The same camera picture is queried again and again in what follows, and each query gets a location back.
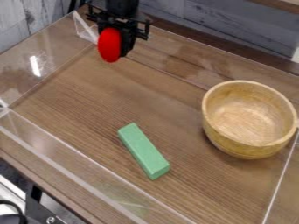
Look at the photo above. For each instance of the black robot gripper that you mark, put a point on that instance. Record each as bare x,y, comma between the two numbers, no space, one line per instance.
124,17

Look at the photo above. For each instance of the red plush strawberry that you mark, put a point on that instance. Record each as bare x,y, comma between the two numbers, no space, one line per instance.
110,44

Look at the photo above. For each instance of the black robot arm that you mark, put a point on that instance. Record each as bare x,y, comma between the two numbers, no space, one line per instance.
122,24

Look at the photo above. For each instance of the light wooden bowl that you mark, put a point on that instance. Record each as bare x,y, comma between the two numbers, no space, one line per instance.
249,119

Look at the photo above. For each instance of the green rectangular block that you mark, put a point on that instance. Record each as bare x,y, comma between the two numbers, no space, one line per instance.
144,152

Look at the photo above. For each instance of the black table leg clamp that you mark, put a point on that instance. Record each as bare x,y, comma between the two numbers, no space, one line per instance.
36,212

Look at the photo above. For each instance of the clear acrylic corner bracket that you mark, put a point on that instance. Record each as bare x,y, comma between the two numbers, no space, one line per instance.
86,32

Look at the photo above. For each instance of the clear acrylic barrier wall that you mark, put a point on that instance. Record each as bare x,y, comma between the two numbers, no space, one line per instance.
84,185

